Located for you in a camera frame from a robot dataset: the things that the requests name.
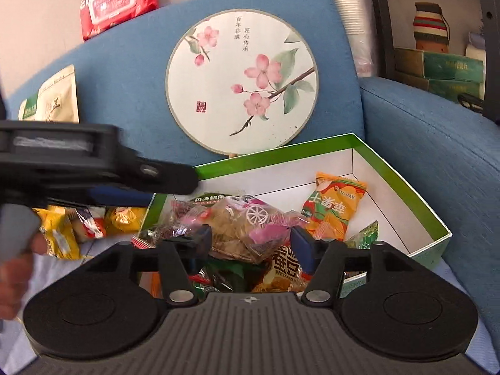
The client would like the clear dark red date packet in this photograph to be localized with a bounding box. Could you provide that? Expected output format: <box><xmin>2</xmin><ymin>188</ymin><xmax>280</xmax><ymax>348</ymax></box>
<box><xmin>150</xmin><ymin>199</ymin><xmax>212</xmax><ymax>251</ymax></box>

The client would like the green carton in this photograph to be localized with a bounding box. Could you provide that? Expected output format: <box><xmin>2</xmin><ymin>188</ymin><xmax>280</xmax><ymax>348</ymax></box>
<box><xmin>427</xmin><ymin>78</ymin><xmax>484</xmax><ymax>103</ymax></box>
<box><xmin>423</xmin><ymin>52</ymin><xmax>486</xmax><ymax>83</ymax></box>

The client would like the beige and green grain pouch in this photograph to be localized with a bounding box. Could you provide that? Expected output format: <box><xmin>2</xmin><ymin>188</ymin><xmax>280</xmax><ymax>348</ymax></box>
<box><xmin>18</xmin><ymin>64</ymin><xmax>80</xmax><ymax>124</ymax></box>

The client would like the red and white snack packet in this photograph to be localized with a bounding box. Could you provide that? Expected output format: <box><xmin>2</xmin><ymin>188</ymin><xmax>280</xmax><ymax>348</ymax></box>
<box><xmin>73</xmin><ymin>207</ymin><xmax>107</xmax><ymax>240</ymax></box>

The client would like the yellow packet with grey window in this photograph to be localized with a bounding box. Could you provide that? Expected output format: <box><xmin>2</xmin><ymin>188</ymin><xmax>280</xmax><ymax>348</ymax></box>
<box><xmin>34</xmin><ymin>206</ymin><xmax>81</xmax><ymax>261</ymax></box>

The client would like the gold packet with red character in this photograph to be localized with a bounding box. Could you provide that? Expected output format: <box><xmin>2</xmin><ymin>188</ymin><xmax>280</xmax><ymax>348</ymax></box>
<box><xmin>251</xmin><ymin>244</ymin><xmax>314</xmax><ymax>294</ymax></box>

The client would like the round floral paper fan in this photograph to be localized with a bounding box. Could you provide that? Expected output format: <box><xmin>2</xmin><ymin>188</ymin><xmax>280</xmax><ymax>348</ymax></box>
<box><xmin>165</xmin><ymin>10</ymin><xmax>319</xmax><ymax>159</ymax></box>

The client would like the green patterned snack packet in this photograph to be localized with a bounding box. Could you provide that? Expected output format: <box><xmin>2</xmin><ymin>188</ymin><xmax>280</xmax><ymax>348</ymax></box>
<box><xmin>345</xmin><ymin>221</ymin><xmax>380</xmax><ymax>251</ymax></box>

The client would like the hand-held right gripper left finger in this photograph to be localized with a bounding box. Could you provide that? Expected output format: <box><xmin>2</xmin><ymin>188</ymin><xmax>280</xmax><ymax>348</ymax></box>
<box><xmin>84</xmin><ymin>224</ymin><xmax>214</xmax><ymax>307</ymax></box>

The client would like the stack of clear plastic cups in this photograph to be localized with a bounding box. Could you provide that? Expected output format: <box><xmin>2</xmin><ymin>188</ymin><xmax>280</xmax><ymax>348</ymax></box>
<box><xmin>317</xmin><ymin>0</ymin><xmax>376</xmax><ymax>78</ymax></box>

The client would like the blue sofa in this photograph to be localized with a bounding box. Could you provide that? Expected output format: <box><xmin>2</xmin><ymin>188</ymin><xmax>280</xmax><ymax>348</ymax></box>
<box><xmin>0</xmin><ymin>0</ymin><xmax>500</xmax><ymax>375</ymax></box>

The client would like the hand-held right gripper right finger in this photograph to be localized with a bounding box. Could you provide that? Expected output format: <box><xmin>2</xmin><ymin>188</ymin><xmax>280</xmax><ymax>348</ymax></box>
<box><xmin>290</xmin><ymin>226</ymin><xmax>417</xmax><ymax>304</ymax></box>

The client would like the yellow pastry snack packet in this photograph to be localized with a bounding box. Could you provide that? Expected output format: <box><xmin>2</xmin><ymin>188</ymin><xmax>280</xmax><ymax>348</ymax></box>
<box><xmin>105</xmin><ymin>206</ymin><xmax>148</xmax><ymax>236</ymax></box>

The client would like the black metal shelf rack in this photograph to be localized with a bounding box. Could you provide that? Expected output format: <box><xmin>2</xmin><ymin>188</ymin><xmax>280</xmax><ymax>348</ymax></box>
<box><xmin>366</xmin><ymin>0</ymin><xmax>500</xmax><ymax>123</ymax></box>

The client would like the person's left hand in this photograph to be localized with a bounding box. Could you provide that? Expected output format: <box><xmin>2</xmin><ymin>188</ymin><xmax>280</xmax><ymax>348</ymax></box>
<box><xmin>0</xmin><ymin>235</ymin><xmax>48</xmax><ymax>322</ymax></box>

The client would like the orange snack packet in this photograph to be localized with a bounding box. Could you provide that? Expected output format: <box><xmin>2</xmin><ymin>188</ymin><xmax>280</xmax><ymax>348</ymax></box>
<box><xmin>300</xmin><ymin>172</ymin><xmax>368</xmax><ymax>242</ymax></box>

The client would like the clear packet with pink wheel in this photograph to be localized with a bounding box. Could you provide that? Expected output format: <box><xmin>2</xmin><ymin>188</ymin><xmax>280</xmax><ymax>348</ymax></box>
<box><xmin>207</xmin><ymin>196</ymin><xmax>310</xmax><ymax>265</ymax></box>

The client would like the red wet wipes pack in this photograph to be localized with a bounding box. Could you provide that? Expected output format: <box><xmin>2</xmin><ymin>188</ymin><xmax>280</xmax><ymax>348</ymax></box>
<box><xmin>80</xmin><ymin>0</ymin><xmax>159</xmax><ymax>42</ymax></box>

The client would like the green cardboard box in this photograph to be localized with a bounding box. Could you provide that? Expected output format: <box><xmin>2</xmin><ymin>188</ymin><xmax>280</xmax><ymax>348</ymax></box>
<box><xmin>146</xmin><ymin>133</ymin><xmax>453</xmax><ymax>294</ymax></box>

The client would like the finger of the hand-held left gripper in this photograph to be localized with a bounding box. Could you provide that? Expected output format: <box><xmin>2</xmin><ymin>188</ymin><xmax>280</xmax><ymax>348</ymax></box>
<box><xmin>84</xmin><ymin>187</ymin><xmax>158</xmax><ymax>208</ymax></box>
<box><xmin>113</xmin><ymin>155</ymin><xmax>201</xmax><ymax>197</ymax></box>

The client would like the striped knit pouch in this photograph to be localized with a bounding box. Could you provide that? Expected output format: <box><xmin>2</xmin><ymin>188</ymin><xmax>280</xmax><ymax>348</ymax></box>
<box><xmin>413</xmin><ymin>2</ymin><xmax>451</xmax><ymax>53</ymax></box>

